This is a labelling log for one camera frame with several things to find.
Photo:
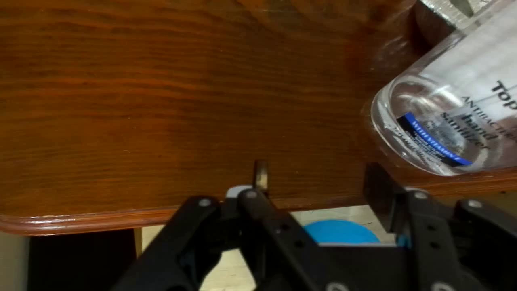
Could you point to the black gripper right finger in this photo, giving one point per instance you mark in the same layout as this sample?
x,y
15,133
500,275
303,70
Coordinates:
x,y
458,248

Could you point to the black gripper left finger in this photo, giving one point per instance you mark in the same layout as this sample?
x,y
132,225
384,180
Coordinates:
x,y
259,243

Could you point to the blue plastic bowl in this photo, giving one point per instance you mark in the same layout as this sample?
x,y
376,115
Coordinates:
x,y
340,235

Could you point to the clear hand sanitizer bottle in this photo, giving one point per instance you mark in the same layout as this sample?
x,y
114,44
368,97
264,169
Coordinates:
x,y
458,81

